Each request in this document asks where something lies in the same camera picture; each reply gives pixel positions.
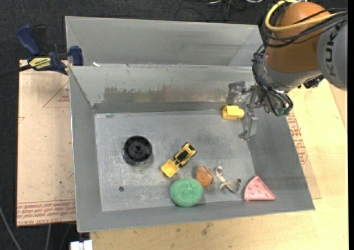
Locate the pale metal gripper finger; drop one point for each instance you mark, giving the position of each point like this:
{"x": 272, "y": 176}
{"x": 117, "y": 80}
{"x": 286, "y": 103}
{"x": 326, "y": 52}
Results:
{"x": 251, "y": 125}
{"x": 235, "y": 89}

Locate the yellow plastic block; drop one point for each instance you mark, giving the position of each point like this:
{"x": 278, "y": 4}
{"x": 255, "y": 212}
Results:
{"x": 232, "y": 112}

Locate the pink toy wedge slice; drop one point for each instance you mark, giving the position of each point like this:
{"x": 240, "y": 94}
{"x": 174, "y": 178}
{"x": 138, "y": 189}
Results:
{"x": 257, "y": 190}

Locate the orange-brown toy ball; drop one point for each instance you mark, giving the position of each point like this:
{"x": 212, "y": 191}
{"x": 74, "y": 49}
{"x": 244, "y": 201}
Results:
{"x": 204, "y": 176}

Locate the yellow and black toy loader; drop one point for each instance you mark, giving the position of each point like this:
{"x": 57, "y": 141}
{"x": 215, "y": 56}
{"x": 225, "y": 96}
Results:
{"x": 181, "y": 159}

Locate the grey metal bin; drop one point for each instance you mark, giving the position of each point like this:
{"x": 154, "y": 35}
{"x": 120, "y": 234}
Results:
{"x": 155, "y": 132}

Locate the green round sponge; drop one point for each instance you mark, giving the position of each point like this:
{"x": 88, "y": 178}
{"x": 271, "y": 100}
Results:
{"x": 186, "y": 192}

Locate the black round plastic wheel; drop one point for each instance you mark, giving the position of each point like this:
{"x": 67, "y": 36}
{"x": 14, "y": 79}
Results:
{"x": 137, "y": 150}

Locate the brown cardboard board red print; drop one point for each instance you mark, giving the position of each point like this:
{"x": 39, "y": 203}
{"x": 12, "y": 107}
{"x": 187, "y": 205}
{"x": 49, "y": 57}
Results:
{"x": 41, "y": 132}

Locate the black cylinder on white bracket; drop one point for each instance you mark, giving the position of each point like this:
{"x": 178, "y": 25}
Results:
{"x": 312, "y": 81}

